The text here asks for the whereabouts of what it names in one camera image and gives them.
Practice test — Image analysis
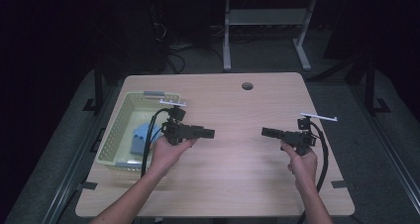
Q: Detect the white metal table frame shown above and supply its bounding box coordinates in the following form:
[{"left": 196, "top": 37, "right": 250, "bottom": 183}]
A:
[{"left": 222, "top": 0, "right": 319, "bottom": 72}]

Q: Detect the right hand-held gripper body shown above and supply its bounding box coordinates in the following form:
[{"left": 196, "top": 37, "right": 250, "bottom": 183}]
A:
[{"left": 278, "top": 111, "right": 339, "bottom": 157}]

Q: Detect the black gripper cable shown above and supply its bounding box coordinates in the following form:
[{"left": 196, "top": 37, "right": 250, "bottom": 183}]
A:
[
  {"left": 140, "top": 107, "right": 174, "bottom": 179},
  {"left": 296, "top": 120, "right": 330, "bottom": 224}
]

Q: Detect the bundle of floor cables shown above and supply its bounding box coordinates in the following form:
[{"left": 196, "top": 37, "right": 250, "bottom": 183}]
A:
[{"left": 162, "top": 40, "right": 226, "bottom": 75}]

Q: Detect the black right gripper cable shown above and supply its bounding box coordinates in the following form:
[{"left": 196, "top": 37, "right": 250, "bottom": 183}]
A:
[{"left": 296, "top": 120, "right": 330, "bottom": 224}]

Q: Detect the black metal stand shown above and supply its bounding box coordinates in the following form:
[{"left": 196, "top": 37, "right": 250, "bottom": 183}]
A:
[
  {"left": 82, "top": 59, "right": 106, "bottom": 117},
  {"left": 363, "top": 56, "right": 392, "bottom": 117}
]

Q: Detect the person's right hand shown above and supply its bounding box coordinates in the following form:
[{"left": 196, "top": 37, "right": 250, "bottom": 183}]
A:
[{"left": 280, "top": 142, "right": 319, "bottom": 192}]

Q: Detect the person's left hand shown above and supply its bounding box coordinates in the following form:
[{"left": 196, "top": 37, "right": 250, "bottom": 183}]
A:
[{"left": 149, "top": 136, "right": 198, "bottom": 179}]

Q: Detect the dark tape strip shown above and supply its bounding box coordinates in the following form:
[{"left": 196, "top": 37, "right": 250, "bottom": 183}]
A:
[
  {"left": 75, "top": 180, "right": 99, "bottom": 191},
  {"left": 330, "top": 179, "right": 349, "bottom": 189}
]

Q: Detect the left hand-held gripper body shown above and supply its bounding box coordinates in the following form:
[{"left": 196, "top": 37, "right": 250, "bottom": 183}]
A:
[{"left": 158, "top": 99, "right": 200, "bottom": 147}]

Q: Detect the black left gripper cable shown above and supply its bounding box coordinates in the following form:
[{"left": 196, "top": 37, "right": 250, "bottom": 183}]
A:
[{"left": 140, "top": 107, "right": 174, "bottom": 179}]

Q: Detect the pale yellow plastic basket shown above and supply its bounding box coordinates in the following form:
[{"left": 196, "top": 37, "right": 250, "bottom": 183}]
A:
[{"left": 95, "top": 90, "right": 182, "bottom": 172}]

